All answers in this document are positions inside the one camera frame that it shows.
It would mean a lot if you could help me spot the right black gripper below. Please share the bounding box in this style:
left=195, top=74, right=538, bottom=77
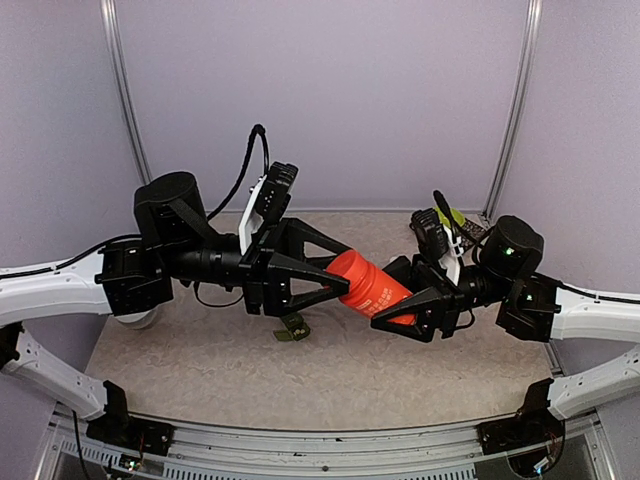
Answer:
left=354, top=253, right=512, bottom=344

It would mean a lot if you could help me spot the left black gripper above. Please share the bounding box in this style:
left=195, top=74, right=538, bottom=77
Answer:
left=164, top=219, right=357, bottom=321

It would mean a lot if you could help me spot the orange pill bottle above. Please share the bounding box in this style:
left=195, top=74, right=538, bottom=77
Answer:
left=326, top=250, right=411, bottom=320

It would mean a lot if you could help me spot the green weekly pill organizer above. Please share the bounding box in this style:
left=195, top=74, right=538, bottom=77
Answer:
left=273, top=313, right=311, bottom=342

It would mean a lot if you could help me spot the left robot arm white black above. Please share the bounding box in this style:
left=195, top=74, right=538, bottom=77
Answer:
left=1, top=163, right=349, bottom=445

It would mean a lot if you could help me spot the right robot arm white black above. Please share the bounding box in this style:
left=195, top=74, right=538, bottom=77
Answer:
left=370, top=209, right=639, bottom=343

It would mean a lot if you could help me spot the black patterned square plate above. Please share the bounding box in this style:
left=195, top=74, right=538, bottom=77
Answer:
left=456, top=217, right=487, bottom=252

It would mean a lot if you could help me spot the lime green bowl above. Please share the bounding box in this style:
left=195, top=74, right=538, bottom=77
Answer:
left=434, top=207, right=466, bottom=233

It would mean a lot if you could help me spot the white bowl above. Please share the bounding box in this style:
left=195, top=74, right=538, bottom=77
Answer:
left=115, top=309, right=158, bottom=330

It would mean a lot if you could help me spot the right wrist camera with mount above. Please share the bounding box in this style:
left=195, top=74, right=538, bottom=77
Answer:
left=410, top=208, right=462, bottom=285

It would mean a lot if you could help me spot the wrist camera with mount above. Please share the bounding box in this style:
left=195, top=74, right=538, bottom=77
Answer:
left=410, top=208, right=462, bottom=285
left=238, top=162, right=299, bottom=254

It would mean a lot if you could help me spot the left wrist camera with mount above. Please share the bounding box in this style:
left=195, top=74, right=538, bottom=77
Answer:
left=238, top=162, right=299, bottom=254

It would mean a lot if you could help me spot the right aluminium frame post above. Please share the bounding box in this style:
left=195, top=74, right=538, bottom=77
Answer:
left=482, top=0, right=543, bottom=222

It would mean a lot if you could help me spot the aluminium frame post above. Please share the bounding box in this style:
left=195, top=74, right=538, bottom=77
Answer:
left=482, top=0, right=543, bottom=222
left=99, top=0, right=154, bottom=186

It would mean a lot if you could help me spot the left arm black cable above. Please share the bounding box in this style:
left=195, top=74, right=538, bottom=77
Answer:
left=207, top=123, right=271, bottom=221

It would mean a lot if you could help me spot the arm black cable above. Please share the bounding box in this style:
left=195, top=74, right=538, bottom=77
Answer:
left=432, top=189, right=640, bottom=306
left=207, top=123, right=271, bottom=221

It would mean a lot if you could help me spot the front aluminium rail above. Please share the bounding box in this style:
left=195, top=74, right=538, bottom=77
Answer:
left=34, top=394, right=616, bottom=480

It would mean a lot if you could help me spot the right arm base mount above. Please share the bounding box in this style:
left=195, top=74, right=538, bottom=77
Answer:
left=476, top=410, right=565, bottom=455

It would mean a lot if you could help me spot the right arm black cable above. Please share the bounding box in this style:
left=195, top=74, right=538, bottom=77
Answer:
left=432, top=189, right=640, bottom=306

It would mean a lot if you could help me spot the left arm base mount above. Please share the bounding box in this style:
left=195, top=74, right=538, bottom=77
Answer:
left=86, top=415, right=175, bottom=456

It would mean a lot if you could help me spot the left aluminium frame post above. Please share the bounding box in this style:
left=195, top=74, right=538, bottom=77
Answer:
left=99, top=0, right=154, bottom=186

